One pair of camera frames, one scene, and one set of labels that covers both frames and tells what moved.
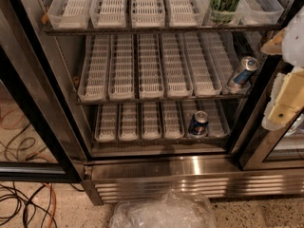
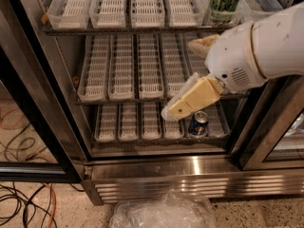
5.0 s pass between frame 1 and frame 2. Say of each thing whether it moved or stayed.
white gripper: moved
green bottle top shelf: stayed
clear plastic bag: stayed
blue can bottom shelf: stayed
